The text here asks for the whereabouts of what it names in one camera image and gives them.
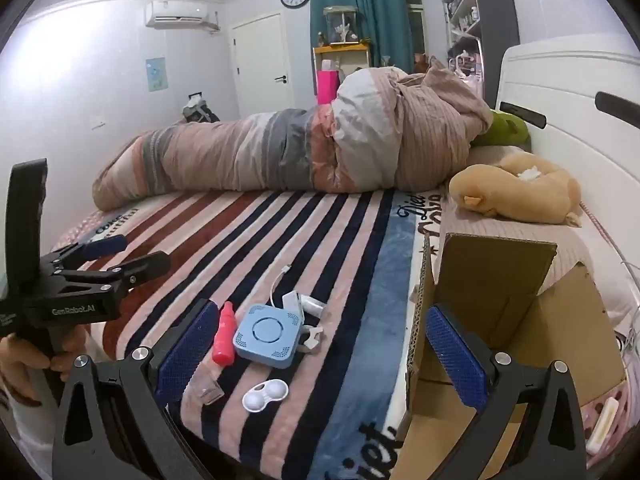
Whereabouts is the white door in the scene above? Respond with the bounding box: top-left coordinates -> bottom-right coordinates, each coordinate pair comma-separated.
231,14 -> 292,119

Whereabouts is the teal curtain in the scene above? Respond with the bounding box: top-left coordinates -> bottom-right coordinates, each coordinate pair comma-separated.
310,0 -> 417,75

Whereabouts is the cardboard box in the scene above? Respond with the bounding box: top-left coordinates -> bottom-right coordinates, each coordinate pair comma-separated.
390,232 -> 629,480

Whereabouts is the tan plush toy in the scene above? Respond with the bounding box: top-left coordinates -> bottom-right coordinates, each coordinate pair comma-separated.
448,152 -> 584,229

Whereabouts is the white plastic clip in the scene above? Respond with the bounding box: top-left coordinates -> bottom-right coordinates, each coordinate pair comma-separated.
297,325 -> 325,354

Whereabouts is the white contact lens case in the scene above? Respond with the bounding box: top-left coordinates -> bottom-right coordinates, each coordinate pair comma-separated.
242,379 -> 290,414

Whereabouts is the red plastic bottle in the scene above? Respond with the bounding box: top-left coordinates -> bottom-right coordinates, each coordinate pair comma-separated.
212,301 -> 237,366

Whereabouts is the rolled striped duvet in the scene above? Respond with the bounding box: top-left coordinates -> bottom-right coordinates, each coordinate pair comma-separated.
91,57 -> 494,211

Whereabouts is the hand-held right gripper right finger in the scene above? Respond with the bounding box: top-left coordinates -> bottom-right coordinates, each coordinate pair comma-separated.
425,305 -> 588,480

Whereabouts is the white air conditioner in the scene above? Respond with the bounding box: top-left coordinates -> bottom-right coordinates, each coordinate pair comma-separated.
145,1 -> 221,32

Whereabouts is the blue square device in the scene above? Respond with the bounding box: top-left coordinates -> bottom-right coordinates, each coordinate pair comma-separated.
233,304 -> 305,370

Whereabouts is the yellow shelf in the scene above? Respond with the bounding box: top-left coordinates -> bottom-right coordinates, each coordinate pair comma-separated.
313,42 -> 372,97

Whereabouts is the white headboard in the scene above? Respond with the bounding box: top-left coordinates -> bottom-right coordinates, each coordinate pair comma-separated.
495,35 -> 640,311

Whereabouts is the striped blanket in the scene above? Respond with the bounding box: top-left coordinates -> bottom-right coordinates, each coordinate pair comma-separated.
50,189 -> 451,480

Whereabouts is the blue wall poster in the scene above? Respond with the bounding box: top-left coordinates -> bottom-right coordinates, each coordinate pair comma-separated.
146,56 -> 168,92

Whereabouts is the person's left hand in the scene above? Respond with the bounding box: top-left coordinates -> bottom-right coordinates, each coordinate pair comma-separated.
0,327 -> 95,405

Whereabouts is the dark shelf unit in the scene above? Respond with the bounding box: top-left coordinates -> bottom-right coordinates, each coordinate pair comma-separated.
442,0 -> 519,88

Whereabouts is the glass display case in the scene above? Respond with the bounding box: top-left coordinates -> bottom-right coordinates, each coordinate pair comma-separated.
323,6 -> 361,45

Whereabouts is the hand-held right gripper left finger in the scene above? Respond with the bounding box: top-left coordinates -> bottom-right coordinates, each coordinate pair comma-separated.
50,299 -> 221,480

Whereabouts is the white tube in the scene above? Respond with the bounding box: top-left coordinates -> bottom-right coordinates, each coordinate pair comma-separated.
586,397 -> 621,456

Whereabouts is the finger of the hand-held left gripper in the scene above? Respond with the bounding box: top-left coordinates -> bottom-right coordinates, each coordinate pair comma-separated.
70,251 -> 171,291
52,235 -> 129,268

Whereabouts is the white handheld device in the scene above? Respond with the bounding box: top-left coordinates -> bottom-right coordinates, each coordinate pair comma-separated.
282,291 -> 326,322

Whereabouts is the green plush toy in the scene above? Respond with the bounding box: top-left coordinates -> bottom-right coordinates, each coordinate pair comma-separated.
472,109 -> 531,149

